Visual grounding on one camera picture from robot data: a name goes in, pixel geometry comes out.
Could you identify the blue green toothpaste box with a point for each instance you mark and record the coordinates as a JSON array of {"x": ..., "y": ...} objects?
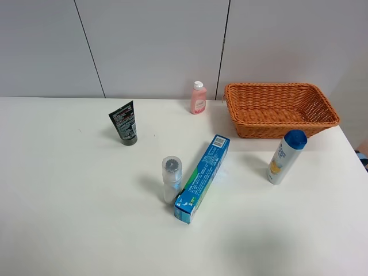
[{"x": 194, "y": 191}]

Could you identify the orange wicker basket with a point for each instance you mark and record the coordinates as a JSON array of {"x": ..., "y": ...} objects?
[{"x": 270, "y": 110}]

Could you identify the white bottle clear cap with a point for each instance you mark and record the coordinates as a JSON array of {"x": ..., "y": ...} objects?
[{"x": 172, "y": 175}]

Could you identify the pink bottle white cap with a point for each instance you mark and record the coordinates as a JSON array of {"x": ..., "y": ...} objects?
[{"x": 198, "y": 98}]

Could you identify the black cosmetic tube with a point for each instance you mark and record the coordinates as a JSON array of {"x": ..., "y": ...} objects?
[{"x": 124, "y": 122}]

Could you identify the white shampoo bottle blue cap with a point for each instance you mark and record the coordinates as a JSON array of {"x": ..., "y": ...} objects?
[{"x": 286, "y": 154}]

